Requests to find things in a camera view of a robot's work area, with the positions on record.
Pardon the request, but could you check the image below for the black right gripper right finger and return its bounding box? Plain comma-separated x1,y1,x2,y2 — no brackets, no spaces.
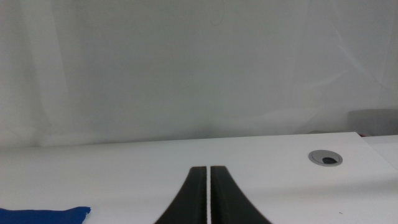
210,166,273,224

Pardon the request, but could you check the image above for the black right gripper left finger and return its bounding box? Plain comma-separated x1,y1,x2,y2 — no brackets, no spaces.
154,166,208,224

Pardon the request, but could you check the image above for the blue square mat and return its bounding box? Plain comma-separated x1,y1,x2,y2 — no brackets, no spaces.
0,206,91,224

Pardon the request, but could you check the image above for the white backdrop curtain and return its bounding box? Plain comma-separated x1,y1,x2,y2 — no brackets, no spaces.
0,0,398,149

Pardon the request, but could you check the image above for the grey box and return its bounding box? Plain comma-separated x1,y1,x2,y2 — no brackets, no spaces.
347,109,398,137

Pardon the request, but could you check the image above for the grey round cable grommet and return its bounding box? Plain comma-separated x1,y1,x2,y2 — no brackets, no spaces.
308,149,343,167

